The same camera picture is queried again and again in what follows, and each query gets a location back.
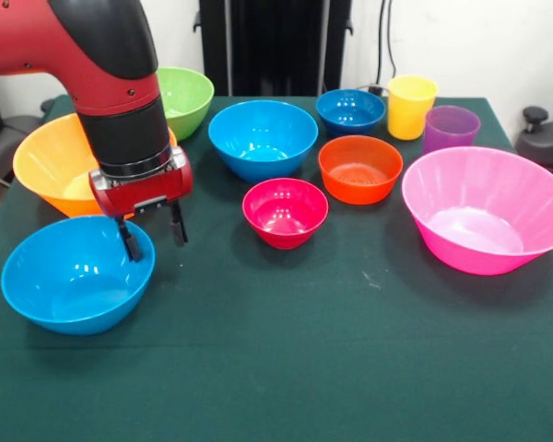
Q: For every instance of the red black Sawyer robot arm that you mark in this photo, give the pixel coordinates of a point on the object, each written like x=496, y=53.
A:
x=97, y=55

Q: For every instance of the large pink bowl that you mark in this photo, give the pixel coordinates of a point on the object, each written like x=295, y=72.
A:
x=484, y=202

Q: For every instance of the dark green table cloth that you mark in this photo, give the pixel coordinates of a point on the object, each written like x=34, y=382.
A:
x=276, y=345

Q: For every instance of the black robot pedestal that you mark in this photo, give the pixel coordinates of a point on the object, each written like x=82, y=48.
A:
x=276, y=46

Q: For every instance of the green bowl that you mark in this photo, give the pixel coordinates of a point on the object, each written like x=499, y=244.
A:
x=189, y=101

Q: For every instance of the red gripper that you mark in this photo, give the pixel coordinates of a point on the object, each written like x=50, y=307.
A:
x=143, y=186

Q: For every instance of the large orange bowl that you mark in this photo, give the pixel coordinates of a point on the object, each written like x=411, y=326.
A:
x=50, y=161

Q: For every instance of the small crimson bowl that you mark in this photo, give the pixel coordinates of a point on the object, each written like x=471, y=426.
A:
x=285, y=216

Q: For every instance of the light blue bowl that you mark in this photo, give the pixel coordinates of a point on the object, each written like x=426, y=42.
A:
x=262, y=138
x=69, y=281

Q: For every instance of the yellow cup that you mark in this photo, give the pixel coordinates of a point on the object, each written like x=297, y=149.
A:
x=408, y=110

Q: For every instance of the small dark blue bowl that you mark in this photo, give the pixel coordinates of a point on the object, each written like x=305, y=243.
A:
x=350, y=112

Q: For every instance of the small red-orange bowl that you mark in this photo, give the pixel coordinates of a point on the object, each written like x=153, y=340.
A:
x=359, y=170

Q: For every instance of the purple cup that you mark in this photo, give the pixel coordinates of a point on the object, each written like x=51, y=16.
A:
x=449, y=131

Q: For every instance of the grey base with black knob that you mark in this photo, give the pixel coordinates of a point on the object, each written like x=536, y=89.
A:
x=9, y=133
x=541, y=143

